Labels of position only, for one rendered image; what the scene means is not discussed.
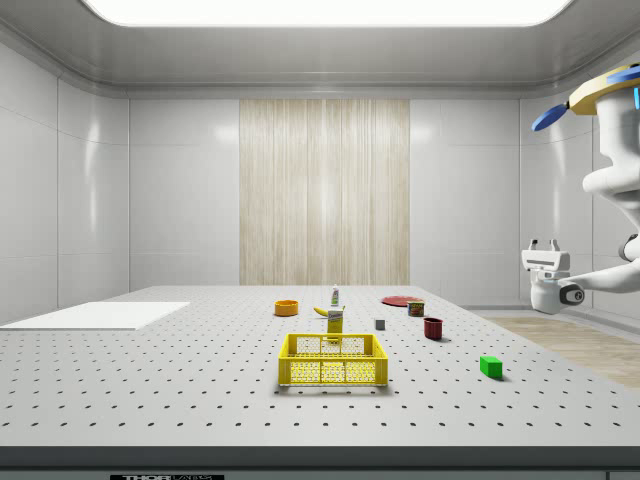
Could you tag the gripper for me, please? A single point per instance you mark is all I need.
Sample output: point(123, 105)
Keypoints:
point(546, 261)

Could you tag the green block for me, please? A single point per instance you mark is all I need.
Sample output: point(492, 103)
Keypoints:
point(490, 366)

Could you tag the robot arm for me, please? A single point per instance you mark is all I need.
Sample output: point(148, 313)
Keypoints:
point(617, 150)

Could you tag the dark red mug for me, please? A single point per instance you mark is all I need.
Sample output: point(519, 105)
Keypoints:
point(433, 328)

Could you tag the flat-sided can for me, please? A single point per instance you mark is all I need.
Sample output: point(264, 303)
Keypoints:
point(416, 308)

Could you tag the red plate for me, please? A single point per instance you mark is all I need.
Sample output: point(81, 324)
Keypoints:
point(397, 301)

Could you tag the drone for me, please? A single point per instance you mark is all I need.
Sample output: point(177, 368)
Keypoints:
point(590, 100)

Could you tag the small white bottle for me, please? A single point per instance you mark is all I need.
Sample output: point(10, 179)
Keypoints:
point(335, 296)

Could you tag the yellow and white box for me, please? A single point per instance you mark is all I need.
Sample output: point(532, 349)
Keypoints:
point(334, 322)

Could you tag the banana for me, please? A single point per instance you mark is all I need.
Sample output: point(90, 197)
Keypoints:
point(320, 311)

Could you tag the yellow basket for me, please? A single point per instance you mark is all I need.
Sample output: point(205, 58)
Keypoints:
point(333, 371)

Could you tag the yellow bowl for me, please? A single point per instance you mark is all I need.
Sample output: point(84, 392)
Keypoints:
point(286, 308)

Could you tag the white board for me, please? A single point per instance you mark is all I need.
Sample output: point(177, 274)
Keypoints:
point(95, 315)

